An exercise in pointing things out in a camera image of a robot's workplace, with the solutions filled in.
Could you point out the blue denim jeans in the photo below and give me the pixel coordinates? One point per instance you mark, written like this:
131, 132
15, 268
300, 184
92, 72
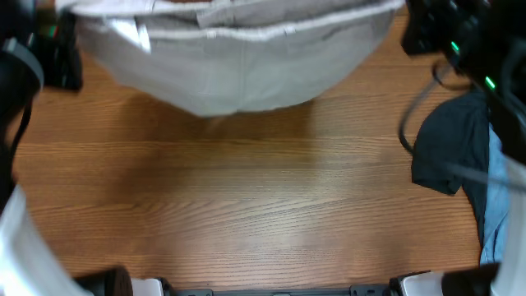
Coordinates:
497, 207

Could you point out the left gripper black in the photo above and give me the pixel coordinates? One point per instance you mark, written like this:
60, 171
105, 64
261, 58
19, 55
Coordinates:
61, 48

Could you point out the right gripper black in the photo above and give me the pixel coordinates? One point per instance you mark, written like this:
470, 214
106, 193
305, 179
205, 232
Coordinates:
428, 31

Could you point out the beige shorts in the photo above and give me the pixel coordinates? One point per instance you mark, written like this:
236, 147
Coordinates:
215, 58

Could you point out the dark navy shirt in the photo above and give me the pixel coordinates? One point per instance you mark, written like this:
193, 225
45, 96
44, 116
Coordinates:
456, 131

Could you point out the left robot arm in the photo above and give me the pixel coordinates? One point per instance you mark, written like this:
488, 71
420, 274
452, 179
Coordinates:
28, 264

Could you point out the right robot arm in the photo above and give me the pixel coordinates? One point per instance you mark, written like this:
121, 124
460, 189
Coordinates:
493, 61

